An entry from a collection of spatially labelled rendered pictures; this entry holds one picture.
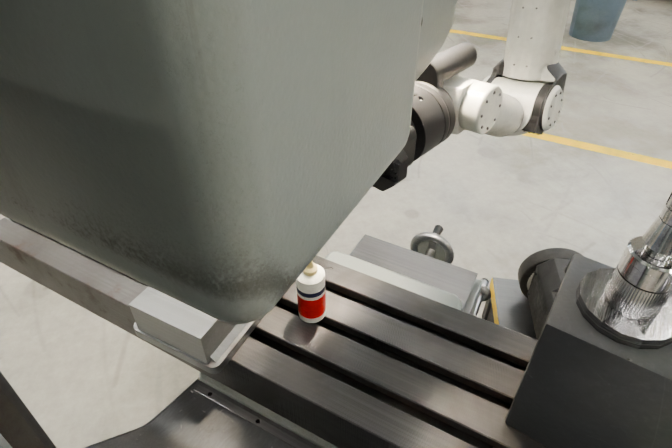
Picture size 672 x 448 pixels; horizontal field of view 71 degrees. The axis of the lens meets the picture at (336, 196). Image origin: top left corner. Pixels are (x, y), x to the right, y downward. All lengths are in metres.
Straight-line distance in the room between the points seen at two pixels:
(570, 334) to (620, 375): 0.05
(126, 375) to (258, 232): 1.78
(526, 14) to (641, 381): 0.58
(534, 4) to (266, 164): 0.75
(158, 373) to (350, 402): 1.33
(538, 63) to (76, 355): 1.80
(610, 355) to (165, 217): 0.42
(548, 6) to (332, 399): 0.67
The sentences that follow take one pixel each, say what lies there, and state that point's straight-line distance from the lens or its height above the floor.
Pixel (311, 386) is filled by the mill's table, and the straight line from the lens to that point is 0.65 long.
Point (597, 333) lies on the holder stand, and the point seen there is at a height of 1.15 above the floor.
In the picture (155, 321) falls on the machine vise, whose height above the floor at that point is 1.02.
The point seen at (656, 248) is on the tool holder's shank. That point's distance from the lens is 0.48.
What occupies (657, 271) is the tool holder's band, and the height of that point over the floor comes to 1.22.
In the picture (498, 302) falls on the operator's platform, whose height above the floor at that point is 0.40.
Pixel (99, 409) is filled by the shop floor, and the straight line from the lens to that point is 1.90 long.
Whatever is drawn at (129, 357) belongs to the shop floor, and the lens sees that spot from 1.98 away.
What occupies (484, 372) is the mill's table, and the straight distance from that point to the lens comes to 0.69.
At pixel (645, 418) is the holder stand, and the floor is 1.09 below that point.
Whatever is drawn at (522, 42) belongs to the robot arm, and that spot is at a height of 1.25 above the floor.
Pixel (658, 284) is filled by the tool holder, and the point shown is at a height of 1.21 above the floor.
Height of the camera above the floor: 1.51
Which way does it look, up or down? 37 degrees down
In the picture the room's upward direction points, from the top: straight up
